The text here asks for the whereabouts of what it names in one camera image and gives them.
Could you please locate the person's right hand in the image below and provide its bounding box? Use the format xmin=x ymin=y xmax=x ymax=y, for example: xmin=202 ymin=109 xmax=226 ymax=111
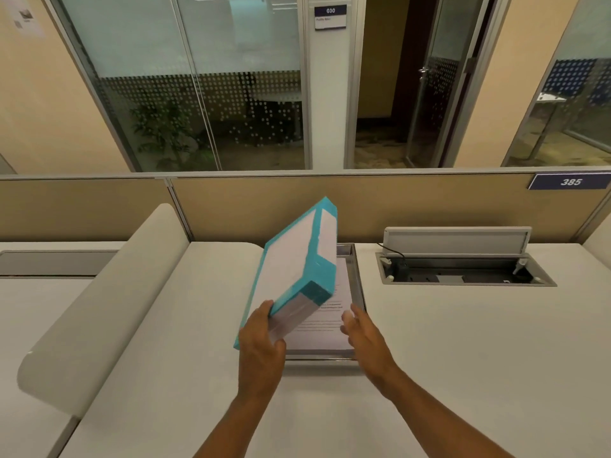
xmin=339 ymin=303 xmax=402 ymax=390

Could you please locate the person's left hand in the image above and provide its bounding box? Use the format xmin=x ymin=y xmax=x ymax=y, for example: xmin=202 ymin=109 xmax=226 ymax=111
xmin=238 ymin=300 xmax=287 ymax=395

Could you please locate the teal paper ream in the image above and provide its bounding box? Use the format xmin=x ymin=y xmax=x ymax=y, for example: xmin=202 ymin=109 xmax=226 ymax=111
xmin=233 ymin=196 xmax=339 ymax=351

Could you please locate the person's left forearm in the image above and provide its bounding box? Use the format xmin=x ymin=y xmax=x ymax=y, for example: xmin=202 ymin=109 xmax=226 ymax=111
xmin=193 ymin=388 xmax=283 ymax=458

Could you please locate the person's right forearm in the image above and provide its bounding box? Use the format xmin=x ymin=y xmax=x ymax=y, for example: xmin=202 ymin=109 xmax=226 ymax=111
xmin=367 ymin=364 xmax=515 ymax=458

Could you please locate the metal paper tray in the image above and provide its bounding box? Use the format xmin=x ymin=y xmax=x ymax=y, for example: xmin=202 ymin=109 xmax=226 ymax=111
xmin=285 ymin=242 xmax=369 ymax=366

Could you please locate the stack of printed paper sheets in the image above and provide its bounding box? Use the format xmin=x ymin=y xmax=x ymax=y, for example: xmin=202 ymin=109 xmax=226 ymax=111
xmin=285 ymin=256 xmax=357 ymax=354

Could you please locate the beige desk partition panel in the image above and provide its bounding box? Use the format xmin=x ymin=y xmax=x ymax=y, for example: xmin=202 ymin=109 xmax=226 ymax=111
xmin=0 ymin=166 xmax=611 ymax=245

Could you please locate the white curved desk divider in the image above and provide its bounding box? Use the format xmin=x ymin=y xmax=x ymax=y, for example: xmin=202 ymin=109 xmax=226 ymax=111
xmin=17 ymin=203 xmax=192 ymax=419

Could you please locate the green potted plant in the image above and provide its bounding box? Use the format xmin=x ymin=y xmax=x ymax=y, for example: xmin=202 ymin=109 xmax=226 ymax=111
xmin=130 ymin=101 xmax=203 ymax=170

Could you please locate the frosted glass office partition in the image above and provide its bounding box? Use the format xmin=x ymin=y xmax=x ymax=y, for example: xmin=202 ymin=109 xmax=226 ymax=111
xmin=45 ymin=0 xmax=313 ymax=173

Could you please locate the glass door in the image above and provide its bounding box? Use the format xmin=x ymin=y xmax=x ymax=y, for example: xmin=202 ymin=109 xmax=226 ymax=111
xmin=405 ymin=0 xmax=495 ymax=169

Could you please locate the blue desk number sign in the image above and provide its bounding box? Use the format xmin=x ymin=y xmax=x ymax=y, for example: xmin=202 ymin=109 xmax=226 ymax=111
xmin=527 ymin=172 xmax=611 ymax=191

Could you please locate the white and blue door sign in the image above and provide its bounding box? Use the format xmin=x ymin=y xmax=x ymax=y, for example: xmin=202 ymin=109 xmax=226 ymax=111
xmin=313 ymin=4 xmax=348 ymax=30

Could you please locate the black cable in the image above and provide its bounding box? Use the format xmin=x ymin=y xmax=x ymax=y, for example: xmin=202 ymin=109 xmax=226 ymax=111
xmin=376 ymin=242 xmax=409 ymax=278

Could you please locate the desk cable box with lid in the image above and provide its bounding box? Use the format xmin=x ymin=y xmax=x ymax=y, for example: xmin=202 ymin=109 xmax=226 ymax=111
xmin=375 ymin=226 xmax=558 ymax=288

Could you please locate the closed desk cable box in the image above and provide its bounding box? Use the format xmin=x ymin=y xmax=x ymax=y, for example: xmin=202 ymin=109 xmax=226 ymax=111
xmin=0 ymin=250 xmax=120 ymax=278

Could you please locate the paper notice on wall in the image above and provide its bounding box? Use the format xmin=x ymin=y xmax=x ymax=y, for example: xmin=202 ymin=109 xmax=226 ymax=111
xmin=7 ymin=0 xmax=47 ymax=39

